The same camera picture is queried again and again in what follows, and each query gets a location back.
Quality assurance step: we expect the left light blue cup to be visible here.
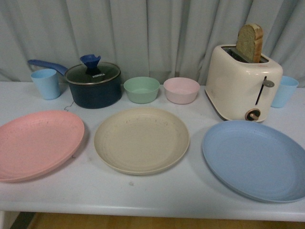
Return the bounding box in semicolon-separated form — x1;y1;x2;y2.
30;69;61;100

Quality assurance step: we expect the cream toaster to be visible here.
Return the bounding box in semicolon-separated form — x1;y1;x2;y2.
205;45;283;122

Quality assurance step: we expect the blue plate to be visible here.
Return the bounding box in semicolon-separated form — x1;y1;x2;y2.
202;121;305;203

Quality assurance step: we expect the green bowl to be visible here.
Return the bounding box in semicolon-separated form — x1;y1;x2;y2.
123;77;160;104

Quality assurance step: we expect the grey curtain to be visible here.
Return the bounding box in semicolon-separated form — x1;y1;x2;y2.
0;0;305;87

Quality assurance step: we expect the dark blue saucepan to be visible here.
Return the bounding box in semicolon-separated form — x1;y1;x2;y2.
28;59;122;109

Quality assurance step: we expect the pink plate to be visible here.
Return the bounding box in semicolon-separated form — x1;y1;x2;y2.
0;110;85;182

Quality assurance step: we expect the beige plate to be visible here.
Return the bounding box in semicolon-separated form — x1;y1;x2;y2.
94;107;190;175

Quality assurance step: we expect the light blue cup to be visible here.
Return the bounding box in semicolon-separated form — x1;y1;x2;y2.
271;76;299;108
30;69;61;100

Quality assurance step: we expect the right light blue cup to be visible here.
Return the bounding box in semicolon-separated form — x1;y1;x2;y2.
271;76;299;108

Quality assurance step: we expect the bread slice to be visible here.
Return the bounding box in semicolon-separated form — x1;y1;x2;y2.
236;23;264;63

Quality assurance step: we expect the glass pot lid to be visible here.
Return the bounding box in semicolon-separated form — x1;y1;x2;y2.
65;54;121;85

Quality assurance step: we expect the pink bowl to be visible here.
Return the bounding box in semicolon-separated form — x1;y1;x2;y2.
163;77;200;104

